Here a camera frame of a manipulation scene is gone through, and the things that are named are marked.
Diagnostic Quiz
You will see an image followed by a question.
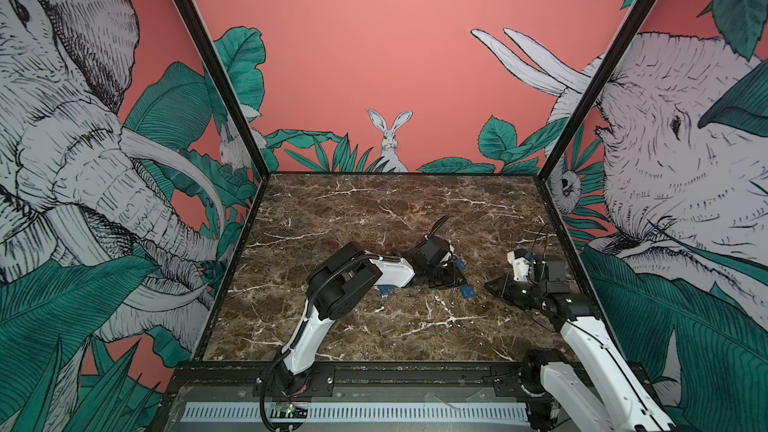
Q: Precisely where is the blue padlock front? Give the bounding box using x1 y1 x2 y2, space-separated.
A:
460 285 476 300

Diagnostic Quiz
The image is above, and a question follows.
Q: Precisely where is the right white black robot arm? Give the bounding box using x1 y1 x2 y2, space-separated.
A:
485 249 677 431

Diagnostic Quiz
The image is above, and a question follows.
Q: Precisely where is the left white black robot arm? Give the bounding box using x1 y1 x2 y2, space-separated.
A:
263 234 467 396

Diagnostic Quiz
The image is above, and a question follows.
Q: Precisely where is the small green circuit board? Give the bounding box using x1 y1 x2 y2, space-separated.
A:
270 402 309 421

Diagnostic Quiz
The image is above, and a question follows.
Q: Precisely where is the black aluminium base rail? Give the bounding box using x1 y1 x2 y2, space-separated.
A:
166 361 543 399

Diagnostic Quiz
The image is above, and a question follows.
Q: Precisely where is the white ventilated cable duct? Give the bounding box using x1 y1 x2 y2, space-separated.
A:
180 402 529 425

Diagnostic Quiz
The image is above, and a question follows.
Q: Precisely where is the right black frame post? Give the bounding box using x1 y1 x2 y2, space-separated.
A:
537 0 657 183

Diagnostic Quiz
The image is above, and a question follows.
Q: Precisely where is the black frame post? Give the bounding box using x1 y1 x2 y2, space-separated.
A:
537 0 657 183
173 0 271 181

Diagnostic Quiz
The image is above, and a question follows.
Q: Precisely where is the left black frame post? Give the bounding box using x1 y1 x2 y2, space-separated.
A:
173 0 271 181

